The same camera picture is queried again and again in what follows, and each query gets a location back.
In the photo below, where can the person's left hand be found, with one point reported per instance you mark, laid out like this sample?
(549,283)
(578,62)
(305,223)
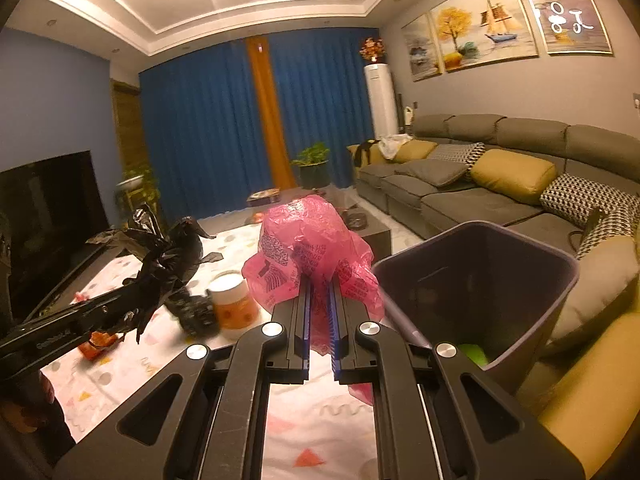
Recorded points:
(40,392)

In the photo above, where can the black flat television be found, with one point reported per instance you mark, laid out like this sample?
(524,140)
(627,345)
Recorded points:
(50,220)

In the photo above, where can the black white patterned cushion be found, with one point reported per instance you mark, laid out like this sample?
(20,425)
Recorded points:
(460,154)
(580,197)
(610,232)

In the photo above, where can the dark coffee table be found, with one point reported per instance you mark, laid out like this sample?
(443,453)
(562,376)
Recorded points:
(375,240)

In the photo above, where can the pink plastic bag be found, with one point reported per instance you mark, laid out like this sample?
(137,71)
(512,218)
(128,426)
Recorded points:
(310,240)

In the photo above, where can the white cloth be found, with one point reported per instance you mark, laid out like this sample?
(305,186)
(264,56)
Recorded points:
(394,146)

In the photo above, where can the small yellow cushion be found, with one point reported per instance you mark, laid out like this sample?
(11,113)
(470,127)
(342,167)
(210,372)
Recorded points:
(415,151)

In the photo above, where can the red gold flower decoration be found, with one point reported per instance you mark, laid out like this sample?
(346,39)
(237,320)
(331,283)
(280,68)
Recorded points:
(373,50)

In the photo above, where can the white standing air conditioner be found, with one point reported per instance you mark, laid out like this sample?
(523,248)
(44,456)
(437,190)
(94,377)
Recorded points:
(381,100)

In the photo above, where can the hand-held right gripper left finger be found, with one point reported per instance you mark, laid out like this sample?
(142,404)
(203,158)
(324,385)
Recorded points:
(306,310)

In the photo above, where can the white round paper tub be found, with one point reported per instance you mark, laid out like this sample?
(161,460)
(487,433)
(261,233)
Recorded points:
(234,305)

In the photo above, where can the dark grey cushion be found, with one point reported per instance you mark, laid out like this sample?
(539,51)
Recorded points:
(430,172)

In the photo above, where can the white patterned tablecloth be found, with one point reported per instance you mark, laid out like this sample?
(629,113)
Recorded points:
(320,430)

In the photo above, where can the small landscape painting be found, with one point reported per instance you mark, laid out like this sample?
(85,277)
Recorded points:
(422,50)

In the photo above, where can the potted plant dark pot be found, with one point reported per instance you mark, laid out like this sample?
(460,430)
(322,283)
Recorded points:
(312,170)

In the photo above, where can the orange curtain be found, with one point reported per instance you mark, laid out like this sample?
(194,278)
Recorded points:
(267,110)

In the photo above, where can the black jacket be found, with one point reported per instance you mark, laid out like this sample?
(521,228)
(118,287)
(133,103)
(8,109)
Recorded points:
(365,152)

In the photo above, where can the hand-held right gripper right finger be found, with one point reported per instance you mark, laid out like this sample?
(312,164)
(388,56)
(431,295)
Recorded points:
(336,320)

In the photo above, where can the flat printed box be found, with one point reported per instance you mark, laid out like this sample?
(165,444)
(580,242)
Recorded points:
(264,196)

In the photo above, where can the small orange toy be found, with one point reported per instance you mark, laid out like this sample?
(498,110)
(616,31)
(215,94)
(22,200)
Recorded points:
(257,217)

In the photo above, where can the large sailboat painting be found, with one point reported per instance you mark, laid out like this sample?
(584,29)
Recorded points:
(482,22)

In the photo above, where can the grey plastic bin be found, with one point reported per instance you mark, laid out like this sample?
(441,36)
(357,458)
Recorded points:
(525,310)

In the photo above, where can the blue curtain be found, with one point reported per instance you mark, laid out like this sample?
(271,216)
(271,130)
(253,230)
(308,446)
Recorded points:
(325,100)
(200,135)

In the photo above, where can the large yellow cushion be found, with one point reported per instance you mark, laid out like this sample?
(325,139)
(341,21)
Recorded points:
(515,175)

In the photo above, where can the trailing plant white bowl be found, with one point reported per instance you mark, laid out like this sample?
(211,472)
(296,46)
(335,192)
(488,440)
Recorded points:
(137,185)

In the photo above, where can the brown wooden wall panel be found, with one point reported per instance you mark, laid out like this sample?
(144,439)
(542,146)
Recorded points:
(127,125)

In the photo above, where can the grey sectional sofa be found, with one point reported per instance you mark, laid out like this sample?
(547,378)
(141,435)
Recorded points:
(475,210)

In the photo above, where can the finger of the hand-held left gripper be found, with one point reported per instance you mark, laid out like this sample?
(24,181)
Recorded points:
(120,302)

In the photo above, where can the grey painting with glare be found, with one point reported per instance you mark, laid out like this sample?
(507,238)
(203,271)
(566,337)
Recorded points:
(565,10)

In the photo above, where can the green foam fruit net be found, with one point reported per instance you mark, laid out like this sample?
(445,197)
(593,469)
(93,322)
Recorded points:
(474,354)

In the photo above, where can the crumpled red foil wrapper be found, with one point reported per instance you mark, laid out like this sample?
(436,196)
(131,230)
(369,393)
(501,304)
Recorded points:
(97,344)

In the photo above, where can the white plastic jug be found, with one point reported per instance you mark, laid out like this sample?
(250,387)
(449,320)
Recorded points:
(410,116)

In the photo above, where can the light grey cushion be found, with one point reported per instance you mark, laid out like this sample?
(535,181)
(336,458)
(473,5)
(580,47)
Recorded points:
(600,285)

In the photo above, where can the black upright pole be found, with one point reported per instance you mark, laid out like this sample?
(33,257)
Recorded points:
(399,112)

